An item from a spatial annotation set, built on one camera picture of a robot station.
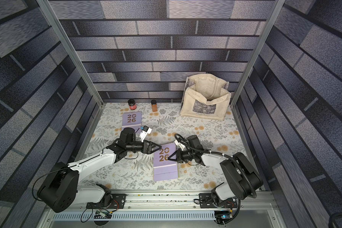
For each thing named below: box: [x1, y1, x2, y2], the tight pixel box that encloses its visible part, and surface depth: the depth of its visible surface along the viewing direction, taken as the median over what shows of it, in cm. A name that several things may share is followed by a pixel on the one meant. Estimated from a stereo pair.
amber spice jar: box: [151, 99, 158, 113], surface depth 112 cm
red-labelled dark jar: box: [127, 98, 138, 111], surface depth 115 cm
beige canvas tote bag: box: [180, 73, 232, 121], surface depth 102 cm
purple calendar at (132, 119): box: [121, 111, 143, 135], surface depth 112 cm
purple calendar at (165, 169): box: [153, 142, 179, 182], surface depth 83 cm
